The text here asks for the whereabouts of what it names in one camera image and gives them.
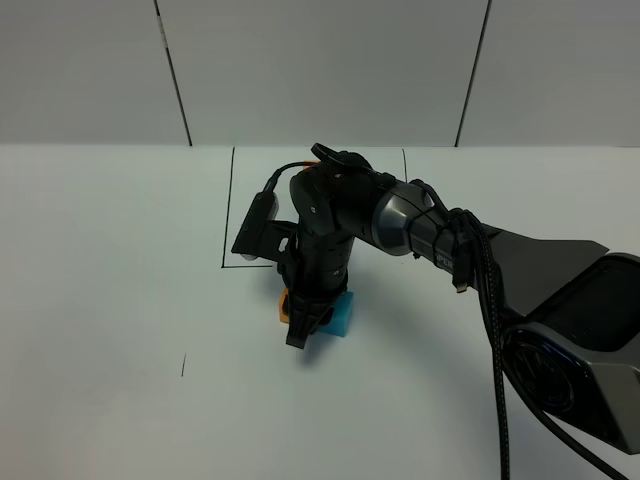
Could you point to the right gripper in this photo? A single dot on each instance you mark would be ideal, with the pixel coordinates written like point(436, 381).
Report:
point(318, 278)

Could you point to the blue block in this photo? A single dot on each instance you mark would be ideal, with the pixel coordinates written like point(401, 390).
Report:
point(340, 317)

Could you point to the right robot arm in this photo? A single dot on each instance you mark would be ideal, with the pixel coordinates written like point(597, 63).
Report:
point(561, 316)

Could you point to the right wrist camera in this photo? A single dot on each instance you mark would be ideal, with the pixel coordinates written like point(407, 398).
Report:
point(262, 236)

